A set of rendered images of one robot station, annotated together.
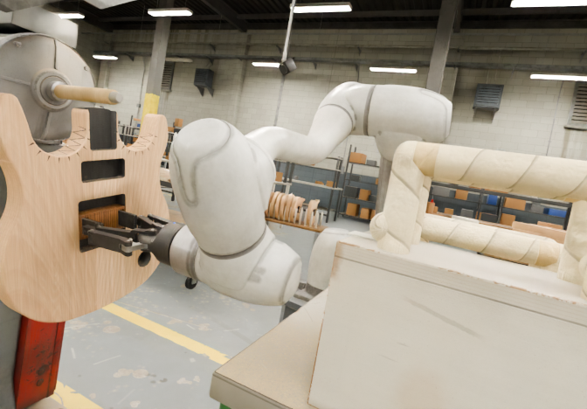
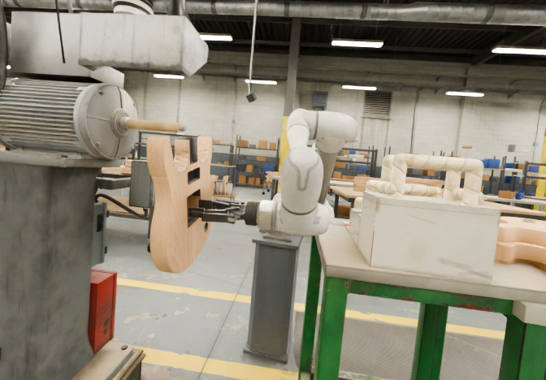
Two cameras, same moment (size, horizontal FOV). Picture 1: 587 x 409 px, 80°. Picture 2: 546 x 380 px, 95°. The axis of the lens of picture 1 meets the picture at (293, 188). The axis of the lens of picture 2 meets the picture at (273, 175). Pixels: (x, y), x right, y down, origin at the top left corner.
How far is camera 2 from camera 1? 40 cm
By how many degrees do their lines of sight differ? 19
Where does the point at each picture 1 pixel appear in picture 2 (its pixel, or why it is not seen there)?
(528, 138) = not seen: hidden behind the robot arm
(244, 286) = (309, 226)
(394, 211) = (398, 182)
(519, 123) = not seen: hidden behind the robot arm
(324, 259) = not seen: hidden behind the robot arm
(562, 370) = (462, 228)
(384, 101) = (326, 121)
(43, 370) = (107, 321)
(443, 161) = (416, 161)
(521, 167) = (444, 161)
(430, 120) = (349, 131)
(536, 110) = (346, 107)
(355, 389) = (391, 254)
